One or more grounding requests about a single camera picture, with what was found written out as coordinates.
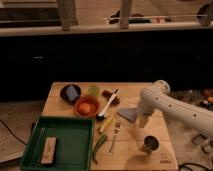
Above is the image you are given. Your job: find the grey towel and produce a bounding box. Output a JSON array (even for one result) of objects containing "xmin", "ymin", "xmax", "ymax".
[{"xmin": 117, "ymin": 108, "xmax": 137, "ymax": 122}]

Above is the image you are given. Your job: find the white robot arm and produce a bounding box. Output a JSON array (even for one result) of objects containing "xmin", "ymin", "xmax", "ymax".
[{"xmin": 136, "ymin": 80, "xmax": 213, "ymax": 140}]

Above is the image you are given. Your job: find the green plastic tray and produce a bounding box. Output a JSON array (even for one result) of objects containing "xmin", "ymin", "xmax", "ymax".
[{"xmin": 20, "ymin": 116, "xmax": 94, "ymax": 171}]

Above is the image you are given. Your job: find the metal cup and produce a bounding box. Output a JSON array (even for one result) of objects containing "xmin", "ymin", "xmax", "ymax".
[{"xmin": 142, "ymin": 136, "xmax": 159, "ymax": 154}]

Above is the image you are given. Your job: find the green chili pepper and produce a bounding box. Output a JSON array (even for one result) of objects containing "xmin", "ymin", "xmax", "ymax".
[{"xmin": 92, "ymin": 134, "xmax": 108, "ymax": 164}]

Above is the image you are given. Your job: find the dark dried food pile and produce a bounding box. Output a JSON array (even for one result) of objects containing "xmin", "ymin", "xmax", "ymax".
[{"xmin": 102, "ymin": 90, "xmax": 120, "ymax": 106}]

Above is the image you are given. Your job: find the green cup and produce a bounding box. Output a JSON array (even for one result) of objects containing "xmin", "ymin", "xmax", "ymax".
[{"xmin": 88, "ymin": 85, "xmax": 99, "ymax": 97}]

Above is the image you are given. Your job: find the orange bowl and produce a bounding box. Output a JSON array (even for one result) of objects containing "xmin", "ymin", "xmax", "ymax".
[{"xmin": 74, "ymin": 96, "xmax": 100, "ymax": 118}]

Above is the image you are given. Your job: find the orange egg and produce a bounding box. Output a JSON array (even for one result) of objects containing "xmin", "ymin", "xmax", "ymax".
[{"xmin": 79, "ymin": 103, "xmax": 91, "ymax": 114}]

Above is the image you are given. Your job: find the spice bottle rack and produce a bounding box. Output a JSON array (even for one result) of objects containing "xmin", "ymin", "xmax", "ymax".
[{"xmin": 181, "ymin": 90, "xmax": 213, "ymax": 154}]

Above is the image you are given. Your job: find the dark bowl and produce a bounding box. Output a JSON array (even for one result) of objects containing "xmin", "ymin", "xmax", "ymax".
[{"xmin": 60, "ymin": 84, "xmax": 81, "ymax": 105}]

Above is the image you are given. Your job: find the blue sponge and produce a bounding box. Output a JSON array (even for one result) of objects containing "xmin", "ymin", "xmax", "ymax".
[{"xmin": 65, "ymin": 86, "xmax": 79, "ymax": 101}]

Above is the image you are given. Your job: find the white handled brush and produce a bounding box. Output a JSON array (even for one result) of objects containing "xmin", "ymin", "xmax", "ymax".
[{"xmin": 96, "ymin": 89, "xmax": 118, "ymax": 121}]

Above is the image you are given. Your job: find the black floor cable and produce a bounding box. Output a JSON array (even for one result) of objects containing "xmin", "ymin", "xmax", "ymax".
[{"xmin": 0, "ymin": 118, "xmax": 28, "ymax": 146}]

